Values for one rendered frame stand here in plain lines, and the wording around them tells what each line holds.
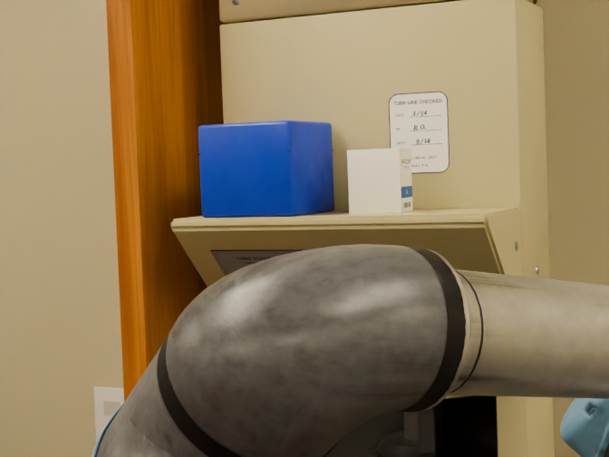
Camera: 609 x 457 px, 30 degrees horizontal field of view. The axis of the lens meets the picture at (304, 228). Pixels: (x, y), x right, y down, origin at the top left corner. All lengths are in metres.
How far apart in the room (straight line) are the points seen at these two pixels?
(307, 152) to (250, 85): 0.14
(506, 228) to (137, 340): 0.40
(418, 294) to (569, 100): 0.93
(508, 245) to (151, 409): 0.49
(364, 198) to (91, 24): 0.88
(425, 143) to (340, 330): 0.55
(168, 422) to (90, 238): 1.22
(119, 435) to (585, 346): 0.29
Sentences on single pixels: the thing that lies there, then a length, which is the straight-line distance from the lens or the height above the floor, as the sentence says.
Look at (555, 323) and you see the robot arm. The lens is 0.70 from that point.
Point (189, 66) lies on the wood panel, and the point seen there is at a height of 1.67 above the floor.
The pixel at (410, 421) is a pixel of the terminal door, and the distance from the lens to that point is 1.01.
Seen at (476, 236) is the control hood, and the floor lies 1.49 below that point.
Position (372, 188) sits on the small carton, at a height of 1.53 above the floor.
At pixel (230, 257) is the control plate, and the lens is 1.12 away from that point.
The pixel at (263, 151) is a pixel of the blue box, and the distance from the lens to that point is 1.07.
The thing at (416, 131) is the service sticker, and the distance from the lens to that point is 1.13.
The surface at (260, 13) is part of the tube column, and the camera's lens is 1.20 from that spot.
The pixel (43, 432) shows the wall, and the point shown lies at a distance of 1.96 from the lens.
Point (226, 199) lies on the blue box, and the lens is 1.09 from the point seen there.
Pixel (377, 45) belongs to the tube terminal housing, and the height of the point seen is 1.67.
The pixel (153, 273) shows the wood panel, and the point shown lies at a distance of 1.19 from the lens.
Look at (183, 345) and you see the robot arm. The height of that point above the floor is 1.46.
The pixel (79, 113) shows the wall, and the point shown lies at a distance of 1.86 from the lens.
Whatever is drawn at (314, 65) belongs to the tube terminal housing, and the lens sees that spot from 1.17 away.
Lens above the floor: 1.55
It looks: 3 degrees down
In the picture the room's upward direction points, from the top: 2 degrees counter-clockwise
